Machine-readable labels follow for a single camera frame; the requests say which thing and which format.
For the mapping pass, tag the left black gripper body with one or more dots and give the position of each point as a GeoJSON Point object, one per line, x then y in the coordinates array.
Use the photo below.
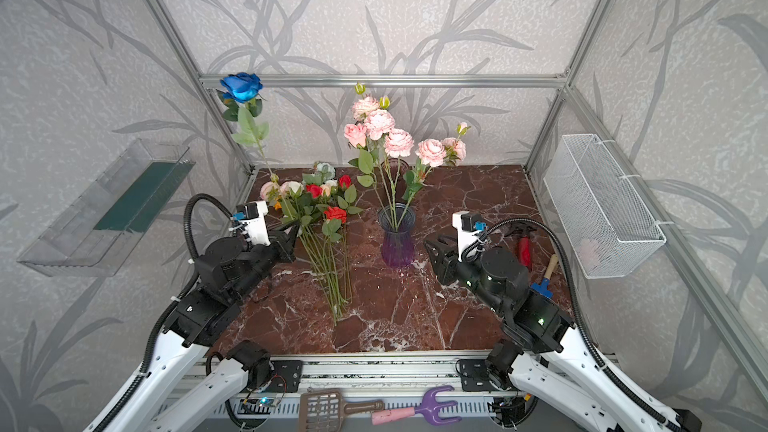
{"type": "Point", "coordinates": [282, 245]}

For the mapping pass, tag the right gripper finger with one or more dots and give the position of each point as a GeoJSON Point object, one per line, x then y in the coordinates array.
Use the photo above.
{"type": "Point", "coordinates": [445, 269]}
{"type": "Point", "coordinates": [437, 244]}

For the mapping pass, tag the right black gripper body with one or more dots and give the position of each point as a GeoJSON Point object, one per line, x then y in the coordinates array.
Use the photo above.
{"type": "Point", "coordinates": [445, 258]}

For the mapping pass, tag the purple glass vase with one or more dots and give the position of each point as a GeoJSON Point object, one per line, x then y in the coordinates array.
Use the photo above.
{"type": "Point", "coordinates": [397, 249]}

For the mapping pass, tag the pink flower stem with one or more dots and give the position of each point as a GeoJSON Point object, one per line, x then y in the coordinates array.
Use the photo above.
{"type": "Point", "coordinates": [357, 138]}
{"type": "Point", "coordinates": [374, 114]}
{"type": "Point", "coordinates": [430, 154]}

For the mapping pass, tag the blue rose stem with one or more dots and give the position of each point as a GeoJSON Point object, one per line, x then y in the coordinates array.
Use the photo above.
{"type": "Point", "coordinates": [240, 94]}

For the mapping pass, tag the dark red glass vase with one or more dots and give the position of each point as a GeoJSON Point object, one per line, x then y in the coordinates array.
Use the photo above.
{"type": "Point", "coordinates": [392, 175]}

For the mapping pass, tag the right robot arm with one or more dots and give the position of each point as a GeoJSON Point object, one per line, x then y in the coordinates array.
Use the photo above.
{"type": "Point", "coordinates": [546, 351]}

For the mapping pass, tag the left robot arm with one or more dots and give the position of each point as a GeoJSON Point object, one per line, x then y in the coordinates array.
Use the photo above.
{"type": "Point", "coordinates": [187, 328]}

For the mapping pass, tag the bunch of artificial flowers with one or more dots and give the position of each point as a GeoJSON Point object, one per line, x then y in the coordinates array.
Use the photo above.
{"type": "Point", "coordinates": [322, 203]}

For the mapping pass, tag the blue garden trowel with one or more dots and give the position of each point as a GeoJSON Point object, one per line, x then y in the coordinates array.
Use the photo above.
{"type": "Point", "coordinates": [543, 286]}

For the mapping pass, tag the purple pink garden fork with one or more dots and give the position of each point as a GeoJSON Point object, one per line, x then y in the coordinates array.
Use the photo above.
{"type": "Point", "coordinates": [429, 409]}

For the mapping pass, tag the brown plastic scoop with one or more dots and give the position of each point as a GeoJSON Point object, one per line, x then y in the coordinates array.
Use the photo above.
{"type": "Point", "coordinates": [325, 410]}

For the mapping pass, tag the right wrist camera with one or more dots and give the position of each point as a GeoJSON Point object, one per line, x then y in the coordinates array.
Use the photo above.
{"type": "Point", "coordinates": [470, 228]}

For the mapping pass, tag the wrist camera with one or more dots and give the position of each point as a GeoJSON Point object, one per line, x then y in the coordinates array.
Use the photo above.
{"type": "Point", "coordinates": [470, 228]}
{"type": "Point", "coordinates": [249, 221]}

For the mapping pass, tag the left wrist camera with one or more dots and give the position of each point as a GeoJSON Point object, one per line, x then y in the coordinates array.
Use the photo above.
{"type": "Point", "coordinates": [249, 221]}

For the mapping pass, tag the white wire mesh basket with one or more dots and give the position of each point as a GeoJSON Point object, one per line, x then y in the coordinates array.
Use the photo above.
{"type": "Point", "coordinates": [610, 228]}

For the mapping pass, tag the clear plastic wall shelf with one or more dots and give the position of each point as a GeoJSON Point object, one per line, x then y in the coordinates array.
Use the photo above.
{"type": "Point", "coordinates": [95, 235]}

